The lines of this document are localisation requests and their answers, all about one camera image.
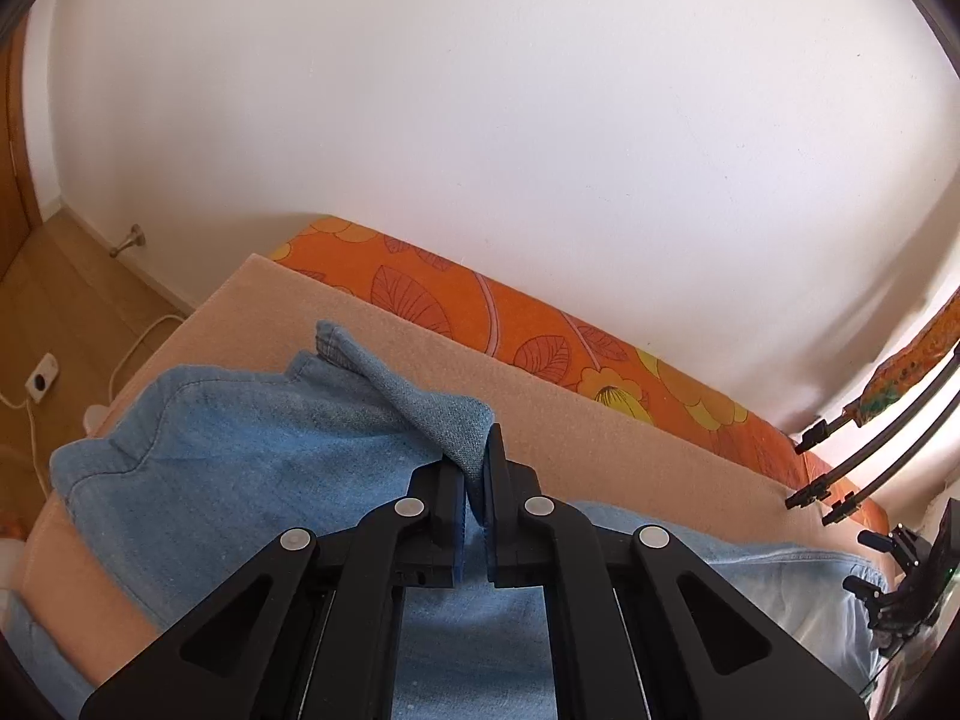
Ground light blue denim pants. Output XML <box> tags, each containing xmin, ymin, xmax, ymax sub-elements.
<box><xmin>0</xmin><ymin>319</ymin><xmax>892</xmax><ymax>720</ymax></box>

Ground peach fleece blanket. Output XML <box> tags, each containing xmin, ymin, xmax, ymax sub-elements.
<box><xmin>13</xmin><ymin>255</ymin><xmax>864</xmax><ymax>683</ymax></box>

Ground colourful patterned cloth strip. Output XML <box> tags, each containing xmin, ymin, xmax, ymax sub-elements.
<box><xmin>843</xmin><ymin>293</ymin><xmax>960</xmax><ymax>427</ymax></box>

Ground white power socket strip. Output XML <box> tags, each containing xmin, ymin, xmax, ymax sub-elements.
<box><xmin>25</xmin><ymin>353</ymin><xmax>60</xmax><ymax>403</ymax></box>

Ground metal door stopper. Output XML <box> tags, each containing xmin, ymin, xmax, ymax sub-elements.
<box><xmin>109</xmin><ymin>224</ymin><xmax>146</xmax><ymax>259</ymax></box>

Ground wooden door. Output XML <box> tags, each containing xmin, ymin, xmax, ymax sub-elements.
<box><xmin>0</xmin><ymin>16</ymin><xmax>43</xmax><ymax>277</ymax></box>

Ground white power cable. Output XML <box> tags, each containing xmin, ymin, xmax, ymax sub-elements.
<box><xmin>0</xmin><ymin>312</ymin><xmax>187</xmax><ymax>499</ymax></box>

